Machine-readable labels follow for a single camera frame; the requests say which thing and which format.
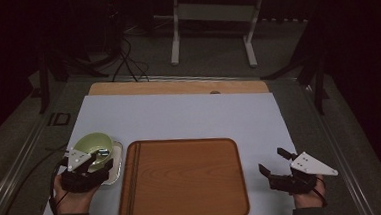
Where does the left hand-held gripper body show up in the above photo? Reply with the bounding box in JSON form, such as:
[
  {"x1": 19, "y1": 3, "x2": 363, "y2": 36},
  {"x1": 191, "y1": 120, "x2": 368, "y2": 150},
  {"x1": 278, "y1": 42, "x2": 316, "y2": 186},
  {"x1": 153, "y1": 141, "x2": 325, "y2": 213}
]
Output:
[{"x1": 59, "y1": 147, "x2": 112, "y2": 195}]

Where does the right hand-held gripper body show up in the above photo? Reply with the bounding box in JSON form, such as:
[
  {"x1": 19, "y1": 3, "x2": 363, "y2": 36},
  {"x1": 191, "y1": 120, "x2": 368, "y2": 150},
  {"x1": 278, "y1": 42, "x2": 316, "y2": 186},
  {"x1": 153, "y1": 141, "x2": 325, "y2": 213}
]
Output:
[{"x1": 265, "y1": 149, "x2": 340, "y2": 198}]

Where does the white rectangular tray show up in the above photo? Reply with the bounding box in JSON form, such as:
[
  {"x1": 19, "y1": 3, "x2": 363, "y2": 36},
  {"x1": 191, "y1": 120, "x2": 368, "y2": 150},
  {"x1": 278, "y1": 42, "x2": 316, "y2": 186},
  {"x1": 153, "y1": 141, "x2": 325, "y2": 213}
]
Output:
[{"x1": 96, "y1": 140, "x2": 126, "y2": 187}]

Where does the green ceramic bowl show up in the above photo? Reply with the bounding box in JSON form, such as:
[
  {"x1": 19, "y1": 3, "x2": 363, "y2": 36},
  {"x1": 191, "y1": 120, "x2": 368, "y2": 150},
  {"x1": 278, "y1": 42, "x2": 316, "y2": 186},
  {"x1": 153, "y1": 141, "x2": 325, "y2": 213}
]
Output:
[{"x1": 71, "y1": 130, "x2": 116, "y2": 173}]

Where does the brown wood-grain tray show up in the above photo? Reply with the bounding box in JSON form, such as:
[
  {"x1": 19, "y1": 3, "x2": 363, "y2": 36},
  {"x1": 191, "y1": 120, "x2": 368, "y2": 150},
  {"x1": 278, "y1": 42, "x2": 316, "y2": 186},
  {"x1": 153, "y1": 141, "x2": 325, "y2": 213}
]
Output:
[{"x1": 113, "y1": 133, "x2": 251, "y2": 215}]

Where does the person's left hand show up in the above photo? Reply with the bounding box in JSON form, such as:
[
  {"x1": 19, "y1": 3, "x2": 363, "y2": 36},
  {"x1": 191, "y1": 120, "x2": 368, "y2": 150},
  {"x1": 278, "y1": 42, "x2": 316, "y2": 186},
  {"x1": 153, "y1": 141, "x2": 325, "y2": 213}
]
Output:
[{"x1": 52, "y1": 172, "x2": 101, "y2": 215}]

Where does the person's right hand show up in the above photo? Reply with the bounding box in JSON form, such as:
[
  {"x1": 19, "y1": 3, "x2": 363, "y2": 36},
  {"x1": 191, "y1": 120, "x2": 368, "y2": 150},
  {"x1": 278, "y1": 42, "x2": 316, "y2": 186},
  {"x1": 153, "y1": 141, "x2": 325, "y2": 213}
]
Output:
[{"x1": 291, "y1": 173, "x2": 329, "y2": 209}]

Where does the white table mat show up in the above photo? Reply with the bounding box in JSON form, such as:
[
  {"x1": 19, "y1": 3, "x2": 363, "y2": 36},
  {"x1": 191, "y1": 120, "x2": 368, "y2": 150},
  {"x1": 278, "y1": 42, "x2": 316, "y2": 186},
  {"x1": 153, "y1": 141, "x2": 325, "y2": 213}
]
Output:
[{"x1": 29, "y1": 82, "x2": 301, "y2": 215}]

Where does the black stand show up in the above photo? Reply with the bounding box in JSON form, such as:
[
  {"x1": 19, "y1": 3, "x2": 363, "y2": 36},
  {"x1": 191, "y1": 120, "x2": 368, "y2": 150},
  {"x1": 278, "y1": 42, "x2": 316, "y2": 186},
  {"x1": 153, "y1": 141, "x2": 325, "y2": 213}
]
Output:
[{"x1": 257, "y1": 8, "x2": 332, "y2": 119}]

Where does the white metal stand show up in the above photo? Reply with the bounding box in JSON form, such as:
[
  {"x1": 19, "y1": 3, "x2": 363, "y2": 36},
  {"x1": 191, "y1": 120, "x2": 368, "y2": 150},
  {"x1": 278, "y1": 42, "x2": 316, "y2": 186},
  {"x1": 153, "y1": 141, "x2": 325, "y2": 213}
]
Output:
[{"x1": 167, "y1": 0, "x2": 270, "y2": 74}]

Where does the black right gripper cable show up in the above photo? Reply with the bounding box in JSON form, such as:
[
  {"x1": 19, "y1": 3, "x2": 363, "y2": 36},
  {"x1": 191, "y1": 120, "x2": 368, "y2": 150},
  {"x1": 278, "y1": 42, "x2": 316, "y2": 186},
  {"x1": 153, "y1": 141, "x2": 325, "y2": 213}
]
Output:
[{"x1": 314, "y1": 174, "x2": 329, "y2": 208}]

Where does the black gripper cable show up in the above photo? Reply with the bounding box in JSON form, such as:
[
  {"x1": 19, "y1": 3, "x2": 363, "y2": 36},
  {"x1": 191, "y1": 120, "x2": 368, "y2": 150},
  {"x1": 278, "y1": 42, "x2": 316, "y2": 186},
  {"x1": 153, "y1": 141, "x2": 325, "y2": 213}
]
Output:
[
  {"x1": 314, "y1": 174, "x2": 329, "y2": 208},
  {"x1": 46, "y1": 161, "x2": 69, "y2": 215}
]

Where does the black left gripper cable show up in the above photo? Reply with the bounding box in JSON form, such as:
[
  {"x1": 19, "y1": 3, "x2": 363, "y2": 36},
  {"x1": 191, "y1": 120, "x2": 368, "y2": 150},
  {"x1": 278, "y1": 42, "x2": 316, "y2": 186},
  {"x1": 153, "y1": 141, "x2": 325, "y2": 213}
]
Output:
[{"x1": 46, "y1": 161, "x2": 69, "y2": 215}]

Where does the silver floor rail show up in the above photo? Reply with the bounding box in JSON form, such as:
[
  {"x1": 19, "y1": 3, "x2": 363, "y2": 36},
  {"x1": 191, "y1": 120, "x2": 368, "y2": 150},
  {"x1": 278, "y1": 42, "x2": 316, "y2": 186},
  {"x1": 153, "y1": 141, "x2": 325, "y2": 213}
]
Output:
[
  {"x1": 0, "y1": 109, "x2": 58, "y2": 215},
  {"x1": 298, "y1": 76, "x2": 376, "y2": 215}
]

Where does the black floor cable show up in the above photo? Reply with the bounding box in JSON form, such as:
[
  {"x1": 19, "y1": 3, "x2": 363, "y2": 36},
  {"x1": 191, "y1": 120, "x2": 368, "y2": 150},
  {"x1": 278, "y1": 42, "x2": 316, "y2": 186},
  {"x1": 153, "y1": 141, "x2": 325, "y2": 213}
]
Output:
[{"x1": 0, "y1": 144, "x2": 74, "y2": 215}]

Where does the bundle of black floor cables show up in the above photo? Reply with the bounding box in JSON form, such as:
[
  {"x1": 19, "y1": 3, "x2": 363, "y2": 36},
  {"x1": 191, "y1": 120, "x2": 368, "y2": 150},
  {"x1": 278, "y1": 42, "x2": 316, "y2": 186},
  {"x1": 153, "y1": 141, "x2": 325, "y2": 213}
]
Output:
[{"x1": 108, "y1": 36, "x2": 151, "y2": 85}]

